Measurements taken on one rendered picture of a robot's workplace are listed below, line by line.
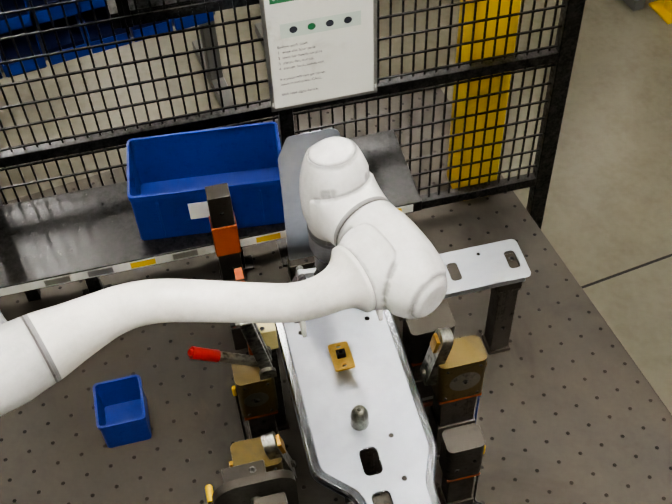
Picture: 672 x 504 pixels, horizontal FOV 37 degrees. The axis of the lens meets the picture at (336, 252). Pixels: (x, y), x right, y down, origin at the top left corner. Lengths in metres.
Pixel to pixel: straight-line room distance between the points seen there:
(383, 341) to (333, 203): 0.53
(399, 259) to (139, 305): 0.35
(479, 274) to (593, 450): 0.45
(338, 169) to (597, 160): 2.33
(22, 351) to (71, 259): 0.73
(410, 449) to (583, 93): 2.36
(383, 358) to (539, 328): 0.54
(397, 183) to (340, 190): 0.70
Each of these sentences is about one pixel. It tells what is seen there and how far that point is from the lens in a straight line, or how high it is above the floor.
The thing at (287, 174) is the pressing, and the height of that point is 1.25.
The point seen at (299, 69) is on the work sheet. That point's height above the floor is 1.25.
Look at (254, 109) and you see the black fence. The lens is 2.09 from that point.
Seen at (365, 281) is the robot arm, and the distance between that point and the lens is 1.34.
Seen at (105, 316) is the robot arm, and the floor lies 1.49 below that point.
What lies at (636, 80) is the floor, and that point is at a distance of 4.01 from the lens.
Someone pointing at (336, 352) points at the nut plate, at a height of 1.03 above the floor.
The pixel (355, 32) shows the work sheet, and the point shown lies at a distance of 2.01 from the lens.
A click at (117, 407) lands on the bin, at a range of 2.23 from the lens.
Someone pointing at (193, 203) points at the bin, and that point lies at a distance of 1.97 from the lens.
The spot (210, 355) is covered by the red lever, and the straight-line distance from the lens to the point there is 1.74.
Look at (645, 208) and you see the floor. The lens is 3.55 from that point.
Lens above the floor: 2.57
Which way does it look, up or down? 51 degrees down
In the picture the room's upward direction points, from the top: 3 degrees counter-clockwise
